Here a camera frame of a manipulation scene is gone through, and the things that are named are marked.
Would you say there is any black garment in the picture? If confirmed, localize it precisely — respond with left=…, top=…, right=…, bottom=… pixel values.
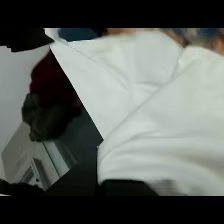
left=0, top=28, right=55, bottom=53

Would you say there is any dark green garment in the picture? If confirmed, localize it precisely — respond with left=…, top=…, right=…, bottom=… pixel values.
left=21, top=92, right=84, bottom=142

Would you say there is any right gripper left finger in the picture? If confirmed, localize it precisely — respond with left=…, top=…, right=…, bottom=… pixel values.
left=99, top=180, right=130, bottom=197

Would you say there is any white T-shirt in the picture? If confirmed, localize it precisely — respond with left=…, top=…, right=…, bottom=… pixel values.
left=44, top=28, right=224, bottom=197

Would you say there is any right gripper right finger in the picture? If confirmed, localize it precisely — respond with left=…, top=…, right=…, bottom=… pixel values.
left=129, top=180, right=159, bottom=197

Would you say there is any blue garment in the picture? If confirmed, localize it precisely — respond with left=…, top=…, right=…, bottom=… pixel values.
left=57, top=28, right=101, bottom=42

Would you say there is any dark red garment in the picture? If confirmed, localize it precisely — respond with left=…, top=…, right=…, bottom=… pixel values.
left=29, top=49, right=84, bottom=109

